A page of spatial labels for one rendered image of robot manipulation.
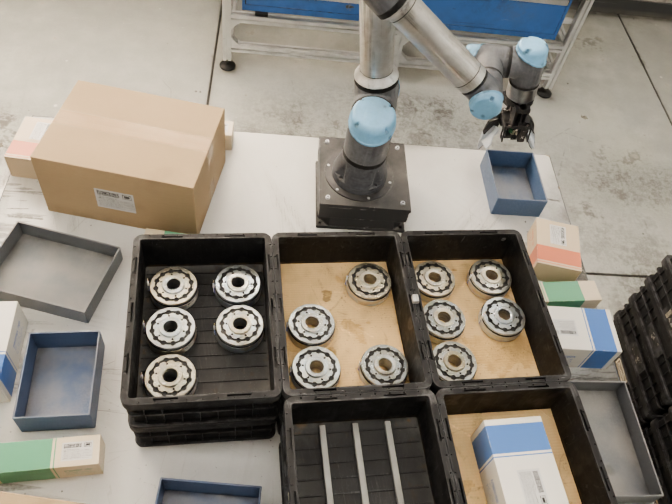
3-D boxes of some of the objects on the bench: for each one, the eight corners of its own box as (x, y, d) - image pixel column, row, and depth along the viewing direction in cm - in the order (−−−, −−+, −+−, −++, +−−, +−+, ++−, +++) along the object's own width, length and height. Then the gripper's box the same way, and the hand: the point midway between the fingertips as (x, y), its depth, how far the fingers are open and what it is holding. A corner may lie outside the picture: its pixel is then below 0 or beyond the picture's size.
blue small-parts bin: (479, 165, 202) (486, 148, 197) (525, 168, 204) (533, 152, 199) (490, 214, 190) (498, 198, 185) (539, 217, 192) (548, 201, 187)
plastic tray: (538, 389, 157) (546, 380, 153) (615, 389, 160) (625, 381, 156) (567, 504, 141) (576, 497, 137) (652, 502, 144) (664, 496, 140)
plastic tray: (123, 258, 165) (120, 246, 161) (88, 323, 153) (84, 312, 149) (22, 232, 166) (17, 220, 162) (-21, 295, 154) (-28, 283, 150)
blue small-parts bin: (95, 428, 139) (89, 414, 133) (20, 432, 136) (11, 418, 131) (105, 345, 150) (100, 329, 145) (36, 347, 148) (28, 332, 142)
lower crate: (145, 292, 160) (139, 263, 151) (267, 288, 165) (269, 260, 156) (134, 450, 137) (126, 428, 127) (276, 441, 142) (279, 419, 132)
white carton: (593, 327, 170) (609, 309, 163) (605, 369, 163) (622, 352, 156) (520, 323, 168) (533, 304, 161) (529, 365, 161) (542, 347, 154)
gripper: (484, 108, 163) (472, 165, 178) (563, 108, 162) (544, 165, 178) (480, 86, 168) (468, 143, 184) (556, 86, 167) (538, 143, 183)
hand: (504, 147), depth 183 cm, fingers open, 14 cm apart
